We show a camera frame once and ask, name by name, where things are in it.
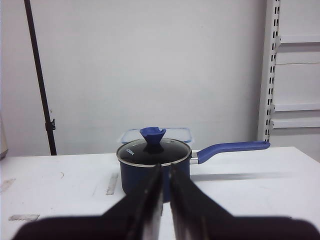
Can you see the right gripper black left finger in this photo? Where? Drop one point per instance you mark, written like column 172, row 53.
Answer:
column 135, row 217

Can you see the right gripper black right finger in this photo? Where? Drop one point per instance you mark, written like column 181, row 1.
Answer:
column 198, row 217

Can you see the glass pot lid blue knob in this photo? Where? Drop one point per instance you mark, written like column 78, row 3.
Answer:
column 148, row 152

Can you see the clear plastic food container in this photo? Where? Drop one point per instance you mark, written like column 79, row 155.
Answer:
column 182, row 134

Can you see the black tripod pole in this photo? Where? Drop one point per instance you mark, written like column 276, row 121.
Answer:
column 49, row 123

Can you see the white slotted shelf rack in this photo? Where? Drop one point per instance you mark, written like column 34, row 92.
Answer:
column 289, row 109

